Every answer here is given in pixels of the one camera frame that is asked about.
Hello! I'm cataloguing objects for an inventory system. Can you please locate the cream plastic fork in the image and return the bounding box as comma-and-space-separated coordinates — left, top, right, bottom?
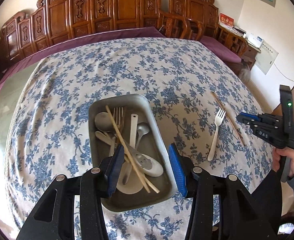
207, 108, 225, 161

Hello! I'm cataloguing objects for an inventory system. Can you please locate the cream bamboo chopstick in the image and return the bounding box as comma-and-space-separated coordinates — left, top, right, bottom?
105, 104, 161, 194

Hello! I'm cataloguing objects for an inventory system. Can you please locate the large cream plastic spoon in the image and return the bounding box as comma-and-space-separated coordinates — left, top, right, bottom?
115, 152, 164, 195

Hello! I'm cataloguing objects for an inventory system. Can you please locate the brown wooden chopstick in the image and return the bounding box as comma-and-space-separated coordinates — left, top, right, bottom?
211, 91, 246, 146

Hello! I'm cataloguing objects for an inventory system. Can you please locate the small metal spoon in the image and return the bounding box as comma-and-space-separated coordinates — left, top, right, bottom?
135, 122, 150, 149

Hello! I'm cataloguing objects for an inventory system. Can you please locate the white slotted spatula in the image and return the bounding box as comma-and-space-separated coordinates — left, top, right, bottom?
122, 114, 138, 185

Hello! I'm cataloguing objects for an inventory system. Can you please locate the metal fork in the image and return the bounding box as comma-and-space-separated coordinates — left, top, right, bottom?
106, 106, 124, 156

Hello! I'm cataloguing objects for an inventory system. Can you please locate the person's right hand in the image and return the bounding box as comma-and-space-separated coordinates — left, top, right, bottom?
272, 147, 294, 178

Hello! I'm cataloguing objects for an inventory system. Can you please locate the grey metal tray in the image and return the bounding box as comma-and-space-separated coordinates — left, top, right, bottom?
88, 94, 177, 212

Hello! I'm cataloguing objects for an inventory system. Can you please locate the blue floral tablecloth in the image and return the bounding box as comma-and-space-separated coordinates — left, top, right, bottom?
6, 38, 272, 229

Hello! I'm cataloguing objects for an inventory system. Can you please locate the purple seat cushion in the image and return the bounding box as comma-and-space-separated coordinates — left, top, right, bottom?
200, 36, 241, 63

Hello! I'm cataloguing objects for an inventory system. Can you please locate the red gift box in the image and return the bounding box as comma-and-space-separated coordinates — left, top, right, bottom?
219, 12, 234, 30

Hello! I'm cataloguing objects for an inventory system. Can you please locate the carved wooden armchair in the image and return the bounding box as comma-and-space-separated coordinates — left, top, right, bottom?
156, 0, 219, 41

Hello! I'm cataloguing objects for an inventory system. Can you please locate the white wall panel box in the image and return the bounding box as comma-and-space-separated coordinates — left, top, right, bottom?
255, 40, 279, 75

